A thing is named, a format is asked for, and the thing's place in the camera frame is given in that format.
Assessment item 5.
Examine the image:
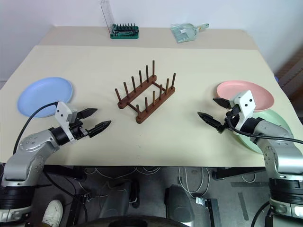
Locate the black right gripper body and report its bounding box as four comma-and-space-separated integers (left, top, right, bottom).
218, 104, 241, 133

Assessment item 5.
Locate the black table frame bar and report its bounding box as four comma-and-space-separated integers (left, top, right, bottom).
211, 166, 267, 181

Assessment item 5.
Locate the green plate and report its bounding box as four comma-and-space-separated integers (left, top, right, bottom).
233, 108, 294, 155

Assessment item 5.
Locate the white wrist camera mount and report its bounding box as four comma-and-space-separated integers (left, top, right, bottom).
54, 101, 79, 144
230, 90, 257, 133

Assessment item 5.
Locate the wooden dish rack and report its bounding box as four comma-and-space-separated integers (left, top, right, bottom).
114, 60, 177, 124

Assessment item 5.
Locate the dark grey rounded shape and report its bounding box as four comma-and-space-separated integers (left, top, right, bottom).
164, 184, 195, 223

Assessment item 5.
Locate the red plate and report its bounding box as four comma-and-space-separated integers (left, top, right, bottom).
215, 80, 276, 113

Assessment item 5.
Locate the green screwdriver bit set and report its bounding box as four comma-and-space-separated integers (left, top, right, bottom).
100, 0, 140, 40

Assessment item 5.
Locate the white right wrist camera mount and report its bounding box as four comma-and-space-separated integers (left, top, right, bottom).
230, 90, 257, 133

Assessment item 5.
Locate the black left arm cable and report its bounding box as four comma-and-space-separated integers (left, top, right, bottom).
13, 101, 59, 154

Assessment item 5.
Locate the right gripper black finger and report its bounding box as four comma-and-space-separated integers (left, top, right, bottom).
213, 97, 232, 110
197, 112, 223, 130

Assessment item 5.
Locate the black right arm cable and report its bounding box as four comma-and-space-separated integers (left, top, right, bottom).
227, 111, 303, 144

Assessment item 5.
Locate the green dustpan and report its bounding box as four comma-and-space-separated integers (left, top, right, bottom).
170, 22, 210, 44

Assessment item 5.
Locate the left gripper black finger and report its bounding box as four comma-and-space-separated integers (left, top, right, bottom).
88, 120, 112, 138
76, 108, 98, 119

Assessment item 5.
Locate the white shoe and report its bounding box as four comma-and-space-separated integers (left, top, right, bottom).
41, 199, 64, 227

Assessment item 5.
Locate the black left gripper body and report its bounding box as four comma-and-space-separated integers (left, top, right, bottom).
69, 120, 92, 141

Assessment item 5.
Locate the blue plate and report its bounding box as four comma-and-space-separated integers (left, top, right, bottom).
17, 77, 74, 118

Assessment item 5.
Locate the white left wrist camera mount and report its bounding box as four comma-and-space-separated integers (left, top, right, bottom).
54, 101, 79, 144

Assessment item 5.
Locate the white cable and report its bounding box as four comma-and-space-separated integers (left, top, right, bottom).
178, 166, 212, 200
84, 166, 162, 183

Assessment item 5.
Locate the brown slatted wooden furniture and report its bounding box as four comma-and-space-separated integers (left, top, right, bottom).
275, 52, 303, 105

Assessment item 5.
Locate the black metal floor bracket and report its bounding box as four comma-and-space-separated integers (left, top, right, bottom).
196, 196, 223, 227

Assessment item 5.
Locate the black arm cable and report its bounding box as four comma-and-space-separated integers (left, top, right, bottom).
13, 101, 59, 154
227, 111, 303, 144

